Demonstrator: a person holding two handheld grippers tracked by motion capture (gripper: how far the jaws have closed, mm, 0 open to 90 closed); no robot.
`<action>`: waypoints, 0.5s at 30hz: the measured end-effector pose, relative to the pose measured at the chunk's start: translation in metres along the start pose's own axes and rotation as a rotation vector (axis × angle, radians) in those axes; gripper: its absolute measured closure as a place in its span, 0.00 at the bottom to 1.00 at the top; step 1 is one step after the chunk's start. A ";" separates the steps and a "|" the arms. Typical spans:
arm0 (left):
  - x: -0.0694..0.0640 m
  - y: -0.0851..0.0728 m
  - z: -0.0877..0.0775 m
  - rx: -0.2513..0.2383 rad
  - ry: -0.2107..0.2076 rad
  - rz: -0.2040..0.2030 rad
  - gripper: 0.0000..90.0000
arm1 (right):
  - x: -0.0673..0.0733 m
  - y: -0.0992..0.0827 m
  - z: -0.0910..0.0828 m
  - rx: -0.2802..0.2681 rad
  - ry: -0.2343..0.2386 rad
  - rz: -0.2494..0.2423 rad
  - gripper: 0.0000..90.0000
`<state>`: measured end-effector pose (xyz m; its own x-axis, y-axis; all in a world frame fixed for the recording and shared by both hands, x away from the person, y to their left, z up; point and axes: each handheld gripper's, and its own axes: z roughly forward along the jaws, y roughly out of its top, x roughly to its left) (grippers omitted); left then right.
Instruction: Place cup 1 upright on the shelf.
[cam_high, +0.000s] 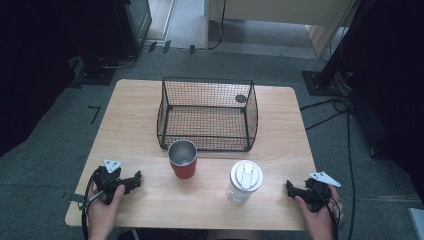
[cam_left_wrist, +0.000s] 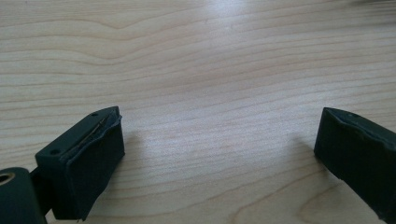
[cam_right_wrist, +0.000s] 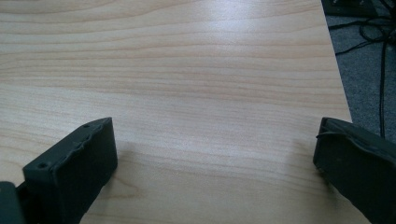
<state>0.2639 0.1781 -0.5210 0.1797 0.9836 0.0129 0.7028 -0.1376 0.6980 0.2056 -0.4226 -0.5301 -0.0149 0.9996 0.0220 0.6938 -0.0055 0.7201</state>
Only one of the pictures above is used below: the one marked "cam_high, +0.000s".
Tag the black cabinet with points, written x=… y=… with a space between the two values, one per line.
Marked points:
x=131 y=26

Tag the black floor tape pieces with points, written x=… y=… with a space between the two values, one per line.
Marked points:
x=166 y=46

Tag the black stand with base plate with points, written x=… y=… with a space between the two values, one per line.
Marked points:
x=328 y=78

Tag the grey tape strip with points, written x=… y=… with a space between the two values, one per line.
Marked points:
x=76 y=197

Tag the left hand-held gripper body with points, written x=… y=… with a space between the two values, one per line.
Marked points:
x=108 y=181

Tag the person's right hand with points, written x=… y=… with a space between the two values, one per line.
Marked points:
x=320 y=221

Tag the beige desk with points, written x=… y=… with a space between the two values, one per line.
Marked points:
x=283 y=13

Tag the red metal cup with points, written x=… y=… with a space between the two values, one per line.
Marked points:
x=182 y=166

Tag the black stand base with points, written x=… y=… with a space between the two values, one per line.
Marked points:
x=93 y=71

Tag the person's left hand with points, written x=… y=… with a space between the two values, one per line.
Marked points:
x=101 y=213

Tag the dark curtain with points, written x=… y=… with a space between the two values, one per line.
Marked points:
x=36 y=66
x=390 y=83

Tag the white box corner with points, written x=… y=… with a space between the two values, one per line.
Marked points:
x=418 y=223

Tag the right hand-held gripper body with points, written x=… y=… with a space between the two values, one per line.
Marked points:
x=318 y=191

